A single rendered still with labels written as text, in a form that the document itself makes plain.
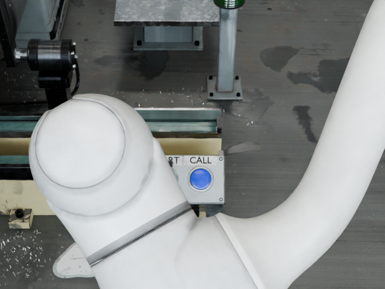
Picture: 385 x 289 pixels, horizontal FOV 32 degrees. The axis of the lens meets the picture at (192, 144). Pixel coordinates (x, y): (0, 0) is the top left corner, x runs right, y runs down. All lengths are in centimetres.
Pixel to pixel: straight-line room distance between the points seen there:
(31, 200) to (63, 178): 75
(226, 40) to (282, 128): 22
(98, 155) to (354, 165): 22
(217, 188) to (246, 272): 42
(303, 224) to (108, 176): 17
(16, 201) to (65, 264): 15
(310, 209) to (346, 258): 66
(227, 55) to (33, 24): 47
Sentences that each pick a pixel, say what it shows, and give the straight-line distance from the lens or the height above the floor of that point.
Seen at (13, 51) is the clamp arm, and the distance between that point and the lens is 127.
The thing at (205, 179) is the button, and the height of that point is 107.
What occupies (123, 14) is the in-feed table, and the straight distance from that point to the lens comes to 155.
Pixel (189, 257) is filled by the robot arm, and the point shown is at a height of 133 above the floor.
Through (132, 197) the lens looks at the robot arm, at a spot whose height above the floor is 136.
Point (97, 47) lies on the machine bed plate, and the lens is 166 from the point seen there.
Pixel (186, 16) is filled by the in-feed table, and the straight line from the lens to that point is 154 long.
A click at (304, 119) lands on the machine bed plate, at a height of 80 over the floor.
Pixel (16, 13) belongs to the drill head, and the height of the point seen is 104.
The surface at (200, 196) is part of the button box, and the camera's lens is 95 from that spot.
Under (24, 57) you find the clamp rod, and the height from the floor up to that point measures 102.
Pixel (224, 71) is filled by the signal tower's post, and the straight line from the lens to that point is 146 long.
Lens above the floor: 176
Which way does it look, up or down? 44 degrees down
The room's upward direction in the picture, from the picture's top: 1 degrees clockwise
